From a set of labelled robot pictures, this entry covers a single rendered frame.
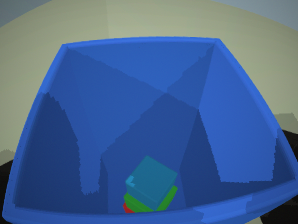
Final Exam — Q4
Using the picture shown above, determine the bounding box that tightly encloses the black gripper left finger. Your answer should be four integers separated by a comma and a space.
0, 160, 13, 224

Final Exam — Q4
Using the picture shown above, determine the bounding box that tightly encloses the small red block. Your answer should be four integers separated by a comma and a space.
124, 202, 133, 213

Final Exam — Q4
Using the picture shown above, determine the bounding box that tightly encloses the small teal block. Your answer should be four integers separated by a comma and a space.
125, 156, 177, 210

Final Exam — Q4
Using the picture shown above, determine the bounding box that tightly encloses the blue open-top cup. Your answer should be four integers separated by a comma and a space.
1, 36, 298, 224

